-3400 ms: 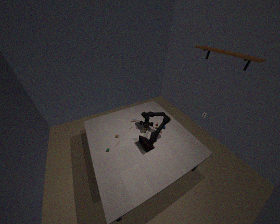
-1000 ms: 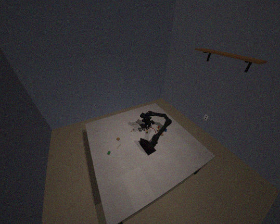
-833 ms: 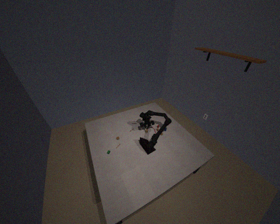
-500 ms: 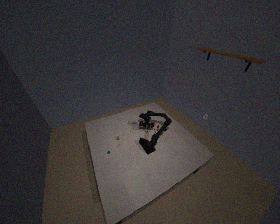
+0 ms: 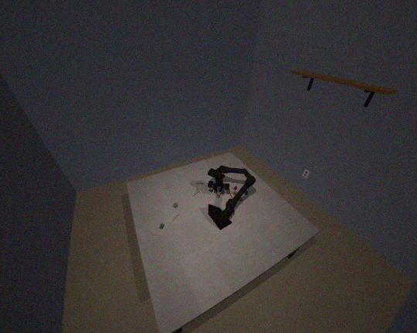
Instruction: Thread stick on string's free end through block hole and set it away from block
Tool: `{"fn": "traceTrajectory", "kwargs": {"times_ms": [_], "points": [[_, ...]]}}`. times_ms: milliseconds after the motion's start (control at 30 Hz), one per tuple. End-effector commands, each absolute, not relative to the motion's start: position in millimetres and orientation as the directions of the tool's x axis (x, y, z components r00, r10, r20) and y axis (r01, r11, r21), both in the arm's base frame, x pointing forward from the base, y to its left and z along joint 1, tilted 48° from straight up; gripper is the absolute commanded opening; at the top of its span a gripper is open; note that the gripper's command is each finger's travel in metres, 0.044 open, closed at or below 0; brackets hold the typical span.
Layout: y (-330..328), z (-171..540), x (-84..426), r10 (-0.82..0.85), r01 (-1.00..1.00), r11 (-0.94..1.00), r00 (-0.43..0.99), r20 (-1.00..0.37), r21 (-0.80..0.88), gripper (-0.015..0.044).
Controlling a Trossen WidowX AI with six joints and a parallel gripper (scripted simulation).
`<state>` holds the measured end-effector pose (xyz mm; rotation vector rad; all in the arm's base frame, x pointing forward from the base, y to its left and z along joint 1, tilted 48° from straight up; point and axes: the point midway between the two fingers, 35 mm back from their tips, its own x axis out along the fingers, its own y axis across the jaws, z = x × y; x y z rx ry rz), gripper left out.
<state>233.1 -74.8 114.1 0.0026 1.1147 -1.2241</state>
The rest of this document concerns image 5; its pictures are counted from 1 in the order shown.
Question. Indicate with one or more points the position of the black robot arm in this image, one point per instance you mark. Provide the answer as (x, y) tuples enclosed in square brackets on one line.
[(231, 203)]

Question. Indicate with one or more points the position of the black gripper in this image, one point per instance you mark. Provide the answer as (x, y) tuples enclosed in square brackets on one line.
[(218, 184)]

